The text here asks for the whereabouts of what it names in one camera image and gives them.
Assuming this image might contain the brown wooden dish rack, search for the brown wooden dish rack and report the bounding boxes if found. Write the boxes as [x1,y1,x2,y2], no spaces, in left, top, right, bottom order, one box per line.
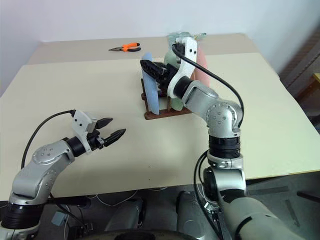
[140,78,196,121]

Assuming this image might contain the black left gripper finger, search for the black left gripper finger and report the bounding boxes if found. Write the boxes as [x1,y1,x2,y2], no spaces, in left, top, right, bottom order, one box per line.
[95,116,114,131]
[103,128,127,147]

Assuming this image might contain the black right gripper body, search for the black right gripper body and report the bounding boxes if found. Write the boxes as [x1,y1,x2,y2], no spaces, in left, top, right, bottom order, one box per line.
[156,63,180,95]

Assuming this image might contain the orange handled pliers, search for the orange handled pliers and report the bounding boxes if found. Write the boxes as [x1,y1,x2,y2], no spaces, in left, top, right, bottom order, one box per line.
[108,42,142,54]

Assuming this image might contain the small blue-grey box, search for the small blue-grey box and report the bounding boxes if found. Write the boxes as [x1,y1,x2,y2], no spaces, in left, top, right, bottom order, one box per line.
[50,210,66,226]

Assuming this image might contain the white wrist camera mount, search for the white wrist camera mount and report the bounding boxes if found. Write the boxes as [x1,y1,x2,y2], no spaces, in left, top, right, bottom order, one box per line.
[167,36,199,99]
[71,109,98,153]

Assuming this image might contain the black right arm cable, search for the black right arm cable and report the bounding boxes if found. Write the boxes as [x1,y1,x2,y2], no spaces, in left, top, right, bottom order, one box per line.
[171,42,245,126]

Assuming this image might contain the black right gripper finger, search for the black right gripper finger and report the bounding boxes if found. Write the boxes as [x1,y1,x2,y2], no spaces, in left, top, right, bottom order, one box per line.
[139,59,168,85]
[152,62,176,73]

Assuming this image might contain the blue plate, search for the blue plate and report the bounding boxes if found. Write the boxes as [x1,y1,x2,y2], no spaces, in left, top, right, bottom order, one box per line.
[140,51,161,116]

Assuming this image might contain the thin white cable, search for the thin white cable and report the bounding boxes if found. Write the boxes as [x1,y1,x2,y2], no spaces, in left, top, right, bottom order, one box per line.
[95,190,139,209]

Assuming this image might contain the black right shoulder cable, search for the black right shoulder cable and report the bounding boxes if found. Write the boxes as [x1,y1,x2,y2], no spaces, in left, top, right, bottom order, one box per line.
[193,150,227,240]

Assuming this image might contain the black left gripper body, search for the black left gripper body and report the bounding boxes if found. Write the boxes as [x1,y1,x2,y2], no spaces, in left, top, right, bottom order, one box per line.
[86,129,108,152]

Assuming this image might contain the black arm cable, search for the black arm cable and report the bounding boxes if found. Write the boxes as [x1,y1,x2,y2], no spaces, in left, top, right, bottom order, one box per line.
[171,42,245,126]
[21,109,76,169]

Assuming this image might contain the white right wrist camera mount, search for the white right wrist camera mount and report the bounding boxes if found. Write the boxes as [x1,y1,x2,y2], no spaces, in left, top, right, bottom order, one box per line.
[167,36,199,99]

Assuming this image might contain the pink plate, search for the pink plate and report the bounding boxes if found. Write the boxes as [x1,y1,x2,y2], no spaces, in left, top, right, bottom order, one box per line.
[192,46,211,87]

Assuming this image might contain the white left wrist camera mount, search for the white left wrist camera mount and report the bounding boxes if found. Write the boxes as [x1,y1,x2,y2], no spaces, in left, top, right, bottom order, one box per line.
[71,109,98,153]

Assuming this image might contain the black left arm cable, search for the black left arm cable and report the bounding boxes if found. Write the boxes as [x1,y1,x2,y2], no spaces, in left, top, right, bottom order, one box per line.
[21,109,76,169]

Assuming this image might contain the green plate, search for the green plate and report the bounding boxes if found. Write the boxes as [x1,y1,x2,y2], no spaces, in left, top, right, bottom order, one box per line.
[163,49,185,112]

